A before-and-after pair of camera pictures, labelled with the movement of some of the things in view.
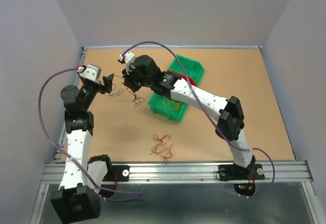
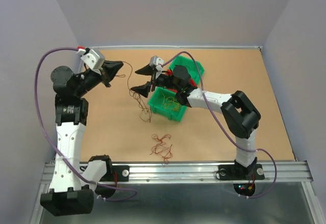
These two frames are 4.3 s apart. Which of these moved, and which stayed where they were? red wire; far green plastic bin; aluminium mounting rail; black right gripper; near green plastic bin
Moved: black right gripper
Stayed: near green plastic bin; far green plastic bin; aluminium mounting rail; red wire
